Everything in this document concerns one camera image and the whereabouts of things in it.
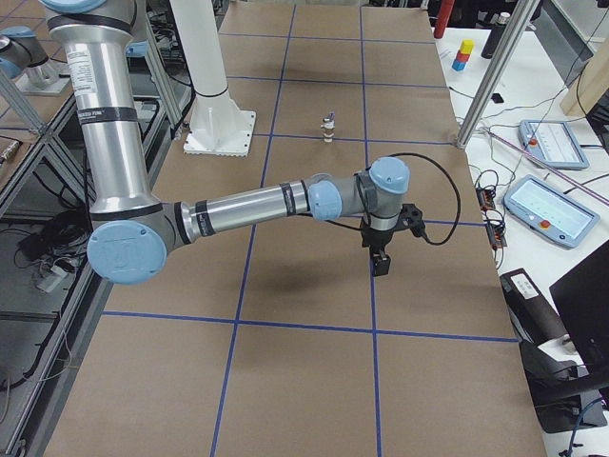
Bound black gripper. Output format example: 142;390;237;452
360;219;393;277

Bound white PPR valve with handle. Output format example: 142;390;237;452
320;111;335;143

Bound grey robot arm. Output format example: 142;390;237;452
1;26;69;96
44;1;410;285

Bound orange circuit board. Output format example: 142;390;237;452
476;188;496;211

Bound near teach pendant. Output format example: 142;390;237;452
503;175;599;248

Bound teach pendant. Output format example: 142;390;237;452
518;120;590;170
503;175;599;248

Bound far teach pendant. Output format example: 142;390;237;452
518;120;590;170

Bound black monitor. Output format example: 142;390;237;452
550;242;608;368

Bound stacked coloured blocks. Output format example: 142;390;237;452
451;39;475;71

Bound black bottle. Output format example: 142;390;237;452
481;11;510;59

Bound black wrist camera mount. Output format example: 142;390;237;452
395;203;429;242

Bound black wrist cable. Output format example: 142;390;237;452
365;151;462;247

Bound white camera mast base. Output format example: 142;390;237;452
170;0;256;157

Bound aluminium frame post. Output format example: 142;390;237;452
455;0;540;149

